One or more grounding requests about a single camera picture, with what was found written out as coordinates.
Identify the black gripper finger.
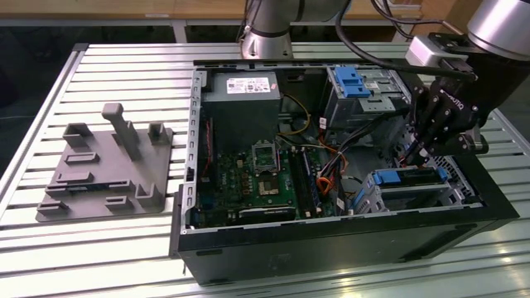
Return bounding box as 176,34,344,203
407,86,455,170
423,119,491,169

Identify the hard disk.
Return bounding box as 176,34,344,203
369,166,448,189

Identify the metal disk bay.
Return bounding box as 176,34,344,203
353,167,485,215

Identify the black RAM slot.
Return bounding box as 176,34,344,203
288,146,311,219

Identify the metal drive cage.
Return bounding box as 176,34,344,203
324,66,415,131

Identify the blue plastic drive latch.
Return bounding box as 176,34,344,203
333,66,372,99

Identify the CPU socket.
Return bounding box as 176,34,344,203
251,139,283,174

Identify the black power supply unit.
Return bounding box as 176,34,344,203
200,71,283,150

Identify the black open PC case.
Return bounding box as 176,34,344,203
168,57,520,286

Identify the black graphics card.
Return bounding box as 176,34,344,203
225,206,297,223

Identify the green motherboard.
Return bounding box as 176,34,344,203
196,136,332,224

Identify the grey plastic parts rack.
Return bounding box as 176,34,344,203
34,102,174,224

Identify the wooden cabinet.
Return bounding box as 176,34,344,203
0,0,456,43

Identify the black power wire bundle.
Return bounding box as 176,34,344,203
336,110,415,155

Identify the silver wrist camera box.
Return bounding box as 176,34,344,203
404,35,448,68

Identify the coloured wire bundle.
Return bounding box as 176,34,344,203
320,144,349,183

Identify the yellow power wire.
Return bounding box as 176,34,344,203
277,93,312,137

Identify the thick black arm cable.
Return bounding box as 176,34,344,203
333,9,476,81

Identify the orange data cable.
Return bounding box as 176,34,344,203
315,176,335,198

